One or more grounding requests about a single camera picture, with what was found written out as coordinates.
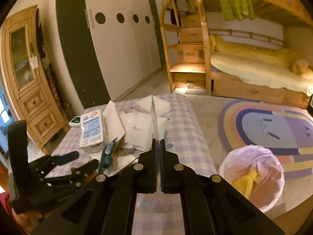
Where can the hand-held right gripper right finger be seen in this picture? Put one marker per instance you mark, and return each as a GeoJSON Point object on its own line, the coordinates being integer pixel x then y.
{"type": "Point", "coordinates": [163, 156]}

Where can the flat white paper sheet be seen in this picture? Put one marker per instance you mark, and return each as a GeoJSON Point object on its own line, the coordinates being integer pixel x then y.
{"type": "Point", "coordinates": [122, 166]}

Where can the patterned leaning items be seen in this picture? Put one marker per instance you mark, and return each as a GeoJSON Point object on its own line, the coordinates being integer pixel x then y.
{"type": "Point", "coordinates": [55, 90]}

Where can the checked tablecloth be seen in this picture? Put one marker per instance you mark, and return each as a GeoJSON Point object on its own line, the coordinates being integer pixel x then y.
{"type": "Point", "coordinates": [185, 132]}

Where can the wooden staircase with drawers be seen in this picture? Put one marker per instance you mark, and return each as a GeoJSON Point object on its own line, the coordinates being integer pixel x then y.
{"type": "Point", "coordinates": [189, 53]}

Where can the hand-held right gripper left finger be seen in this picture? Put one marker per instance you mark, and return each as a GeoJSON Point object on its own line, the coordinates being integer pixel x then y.
{"type": "Point", "coordinates": [153, 153]}

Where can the green puffer jacket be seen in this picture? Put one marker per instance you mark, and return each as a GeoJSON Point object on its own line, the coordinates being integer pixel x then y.
{"type": "Point", "coordinates": [232, 0]}

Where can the paper note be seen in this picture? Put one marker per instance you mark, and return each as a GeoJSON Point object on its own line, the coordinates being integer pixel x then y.
{"type": "Point", "coordinates": [34, 62]}

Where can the person's left forearm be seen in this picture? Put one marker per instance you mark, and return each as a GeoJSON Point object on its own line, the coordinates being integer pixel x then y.
{"type": "Point", "coordinates": [6, 208]}

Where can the bin with pink bag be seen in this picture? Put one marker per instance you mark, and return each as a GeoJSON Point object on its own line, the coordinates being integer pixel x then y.
{"type": "Point", "coordinates": [266, 166]}

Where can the tan stuffed toy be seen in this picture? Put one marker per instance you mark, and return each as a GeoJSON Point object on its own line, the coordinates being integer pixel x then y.
{"type": "Point", "coordinates": [300, 66]}

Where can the blue and white tissue pack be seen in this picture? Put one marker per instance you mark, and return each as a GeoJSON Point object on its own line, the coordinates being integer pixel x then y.
{"type": "Point", "coordinates": [92, 129]}

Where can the yellow knotted bag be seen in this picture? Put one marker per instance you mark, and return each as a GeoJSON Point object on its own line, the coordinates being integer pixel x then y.
{"type": "Point", "coordinates": [245, 182]}

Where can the person's left hand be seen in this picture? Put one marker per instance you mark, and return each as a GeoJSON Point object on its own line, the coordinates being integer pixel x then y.
{"type": "Point", "coordinates": [27, 217]}

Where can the dark hanging cloth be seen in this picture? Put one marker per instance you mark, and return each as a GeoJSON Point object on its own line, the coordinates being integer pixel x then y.
{"type": "Point", "coordinates": [40, 34]}

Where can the pastel rainbow rug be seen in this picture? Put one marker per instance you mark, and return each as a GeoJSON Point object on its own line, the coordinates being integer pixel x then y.
{"type": "Point", "coordinates": [256, 124]}

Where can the grey garment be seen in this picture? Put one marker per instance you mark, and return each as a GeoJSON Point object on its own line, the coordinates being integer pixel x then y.
{"type": "Point", "coordinates": [187, 3]}

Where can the yellow duvet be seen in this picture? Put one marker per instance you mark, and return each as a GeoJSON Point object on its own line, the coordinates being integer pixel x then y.
{"type": "Point", "coordinates": [244, 50]}

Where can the pale yellow mattress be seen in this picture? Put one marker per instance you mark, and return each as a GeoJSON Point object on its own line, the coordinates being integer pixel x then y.
{"type": "Point", "coordinates": [256, 72]}

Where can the blue snack wrapper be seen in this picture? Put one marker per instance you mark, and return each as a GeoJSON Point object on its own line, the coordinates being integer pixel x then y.
{"type": "Point", "coordinates": [107, 155]}

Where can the wooden cabinet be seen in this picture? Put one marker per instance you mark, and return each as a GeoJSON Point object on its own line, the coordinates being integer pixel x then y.
{"type": "Point", "coordinates": [27, 98]}

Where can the white wardrobe with round holes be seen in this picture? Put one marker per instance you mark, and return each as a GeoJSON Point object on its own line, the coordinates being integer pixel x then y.
{"type": "Point", "coordinates": [117, 53]}

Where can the white device with green light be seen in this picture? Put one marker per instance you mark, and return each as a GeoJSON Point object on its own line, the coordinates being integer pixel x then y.
{"type": "Point", "coordinates": [75, 121]}

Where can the folded white card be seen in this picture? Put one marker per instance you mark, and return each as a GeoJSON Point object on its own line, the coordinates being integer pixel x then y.
{"type": "Point", "coordinates": [113, 122]}

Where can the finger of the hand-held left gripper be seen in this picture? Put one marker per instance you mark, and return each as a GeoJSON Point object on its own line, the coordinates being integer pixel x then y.
{"type": "Point", "coordinates": [85, 167]}
{"type": "Point", "coordinates": [66, 157]}

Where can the wooden bunk bed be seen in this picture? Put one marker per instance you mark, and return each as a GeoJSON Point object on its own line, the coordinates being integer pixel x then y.
{"type": "Point", "coordinates": [251, 90]}

